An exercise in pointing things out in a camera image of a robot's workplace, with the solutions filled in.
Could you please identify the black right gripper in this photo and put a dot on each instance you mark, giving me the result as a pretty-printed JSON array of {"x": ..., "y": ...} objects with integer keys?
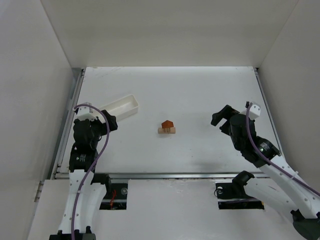
[{"x": 227, "y": 120}]

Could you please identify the white plastic tray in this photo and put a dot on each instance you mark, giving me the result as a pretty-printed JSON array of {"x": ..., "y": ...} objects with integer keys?
[{"x": 122, "y": 108}]

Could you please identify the aluminium rail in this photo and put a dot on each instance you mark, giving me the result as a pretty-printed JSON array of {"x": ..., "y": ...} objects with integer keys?
[
  {"x": 65, "y": 127},
  {"x": 158, "y": 176},
  {"x": 256, "y": 72}
]

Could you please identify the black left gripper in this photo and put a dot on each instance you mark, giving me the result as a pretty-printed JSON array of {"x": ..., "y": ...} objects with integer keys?
[{"x": 105, "y": 119}]

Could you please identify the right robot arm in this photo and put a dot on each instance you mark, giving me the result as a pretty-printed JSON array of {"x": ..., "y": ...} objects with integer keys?
[{"x": 294, "y": 198}]

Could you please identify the dark striped wood block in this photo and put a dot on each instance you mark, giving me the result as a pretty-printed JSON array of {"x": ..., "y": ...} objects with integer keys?
[{"x": 167, "y": 130}]

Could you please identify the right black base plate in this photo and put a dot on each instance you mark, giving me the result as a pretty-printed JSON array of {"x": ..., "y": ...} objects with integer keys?
[{"x": 232, "y": 192}]

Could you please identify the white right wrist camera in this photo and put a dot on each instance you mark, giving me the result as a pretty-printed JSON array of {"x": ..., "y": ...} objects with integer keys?
[{"x": 253, "y": 109}]

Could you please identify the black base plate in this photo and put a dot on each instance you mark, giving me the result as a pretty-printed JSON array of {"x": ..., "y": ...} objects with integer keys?
[
  {"x": 118, "y": 192},
  {"x": 232, "y": 192}
]

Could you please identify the right aluminium rail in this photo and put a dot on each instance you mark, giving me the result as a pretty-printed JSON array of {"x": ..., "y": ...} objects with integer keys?
[{"x": 256, "y": 72}]

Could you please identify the front aluminium rail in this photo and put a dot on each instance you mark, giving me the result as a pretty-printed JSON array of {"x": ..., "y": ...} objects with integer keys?
[{"x": 158, "y": 176}]

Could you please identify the orange triangular wood block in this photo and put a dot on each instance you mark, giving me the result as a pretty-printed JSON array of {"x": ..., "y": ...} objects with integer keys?
[{"x": 167, "y": 124}]

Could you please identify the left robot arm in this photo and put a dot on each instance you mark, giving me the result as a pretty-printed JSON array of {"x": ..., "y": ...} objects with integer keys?
[{"x": 86, "y": 188}]

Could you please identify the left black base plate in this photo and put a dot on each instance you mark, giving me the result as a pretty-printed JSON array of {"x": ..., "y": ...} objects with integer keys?
[{"x": 118, "y": 192}]

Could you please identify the left aluminium rail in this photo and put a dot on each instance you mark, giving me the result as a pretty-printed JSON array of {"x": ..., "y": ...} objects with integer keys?
[{"x": 65, "y": 127}]

